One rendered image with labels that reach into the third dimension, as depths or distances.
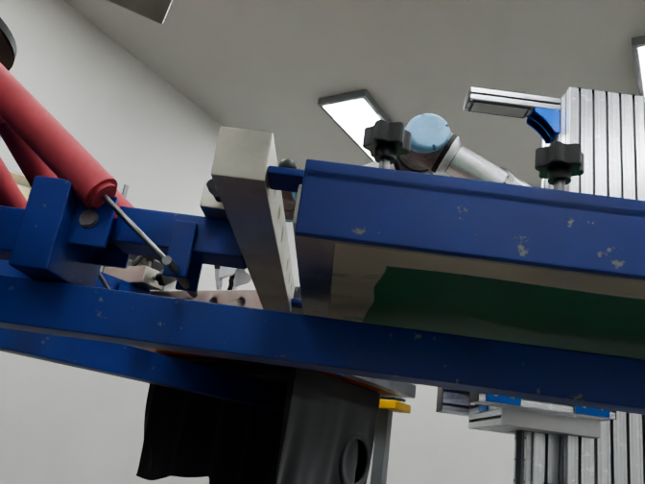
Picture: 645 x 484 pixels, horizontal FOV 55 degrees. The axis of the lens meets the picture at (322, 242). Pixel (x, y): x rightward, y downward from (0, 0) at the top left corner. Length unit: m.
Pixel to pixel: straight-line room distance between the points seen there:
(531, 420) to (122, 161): 3.02
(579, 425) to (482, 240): 1.38
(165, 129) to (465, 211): 3.95
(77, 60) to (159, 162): 0.83
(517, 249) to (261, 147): 0.24
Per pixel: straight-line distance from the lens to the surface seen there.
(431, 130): 1.69
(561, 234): 0.56
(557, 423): 1.86
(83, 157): 0.85
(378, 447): 2.13
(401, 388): 1.83
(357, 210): 0.53
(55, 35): 3.99
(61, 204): 0.83
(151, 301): 0.81
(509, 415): 1.82
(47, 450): 3.81
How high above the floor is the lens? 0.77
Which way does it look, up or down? 18 degrees up
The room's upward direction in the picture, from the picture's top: 8 degrees clockwise
